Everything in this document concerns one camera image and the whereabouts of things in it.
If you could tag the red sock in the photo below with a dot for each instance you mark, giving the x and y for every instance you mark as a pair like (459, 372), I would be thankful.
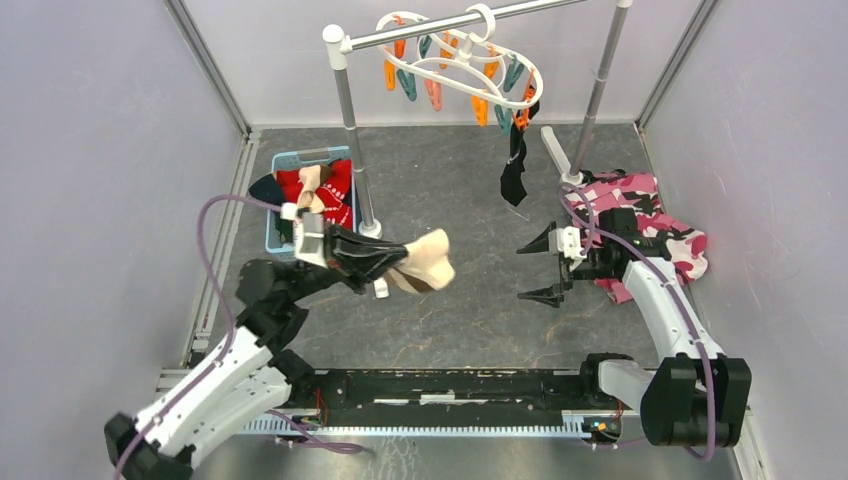
(334, 192)

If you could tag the teal clothespin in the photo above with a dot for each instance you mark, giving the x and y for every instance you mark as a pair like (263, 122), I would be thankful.
(408, 84)
(513, 73)
(504, 118)

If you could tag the pink camouflage bag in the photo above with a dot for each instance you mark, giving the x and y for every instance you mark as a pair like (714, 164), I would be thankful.
(639, 193)

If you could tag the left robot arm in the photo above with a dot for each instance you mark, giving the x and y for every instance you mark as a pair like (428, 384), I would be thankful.
(252, 370)

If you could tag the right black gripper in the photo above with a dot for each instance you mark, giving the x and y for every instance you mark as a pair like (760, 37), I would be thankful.
(550, 295)

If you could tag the white clip hanger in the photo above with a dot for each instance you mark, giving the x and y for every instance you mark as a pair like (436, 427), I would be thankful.
(456, 59)

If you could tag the pink clothespin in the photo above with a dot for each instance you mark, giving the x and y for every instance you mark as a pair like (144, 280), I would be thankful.
(434, 92)

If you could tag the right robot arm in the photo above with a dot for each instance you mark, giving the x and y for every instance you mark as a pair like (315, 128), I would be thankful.
(697, 396)

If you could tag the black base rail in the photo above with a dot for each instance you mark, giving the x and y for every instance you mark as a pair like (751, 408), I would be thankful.
(428, 399)

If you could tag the orange clothespin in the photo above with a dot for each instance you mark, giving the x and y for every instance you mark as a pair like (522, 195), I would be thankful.
(490, 68)
(480, 109)
(519, 119)
(390, 75)

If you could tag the light blue plastic basket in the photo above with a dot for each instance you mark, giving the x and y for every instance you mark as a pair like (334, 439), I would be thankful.
(285, 167)

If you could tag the silver white drying rack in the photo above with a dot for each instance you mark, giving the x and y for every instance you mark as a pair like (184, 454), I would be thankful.
(478, 18)

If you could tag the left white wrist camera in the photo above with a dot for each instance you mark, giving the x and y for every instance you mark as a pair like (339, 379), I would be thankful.
(308, 234)

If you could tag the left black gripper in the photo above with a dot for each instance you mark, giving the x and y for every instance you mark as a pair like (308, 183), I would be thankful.
(365, 251)

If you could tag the black white-striped sock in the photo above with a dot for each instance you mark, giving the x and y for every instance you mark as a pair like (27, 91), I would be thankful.
(511, 186)

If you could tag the navy blue sock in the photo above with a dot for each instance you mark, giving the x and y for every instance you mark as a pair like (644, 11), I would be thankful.
(267, 190)

